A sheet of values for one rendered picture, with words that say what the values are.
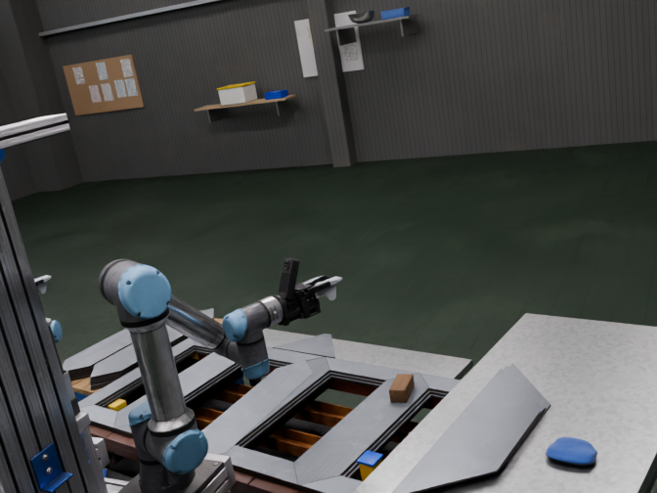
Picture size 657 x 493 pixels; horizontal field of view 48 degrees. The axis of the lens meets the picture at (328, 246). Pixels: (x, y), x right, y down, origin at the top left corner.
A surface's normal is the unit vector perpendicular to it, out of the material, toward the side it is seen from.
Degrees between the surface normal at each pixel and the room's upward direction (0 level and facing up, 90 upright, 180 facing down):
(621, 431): 0
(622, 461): 0
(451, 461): 0
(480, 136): 90
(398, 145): 90
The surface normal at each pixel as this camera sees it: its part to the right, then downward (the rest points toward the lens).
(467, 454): -0.16, -0.94
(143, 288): 0.59, 0.00
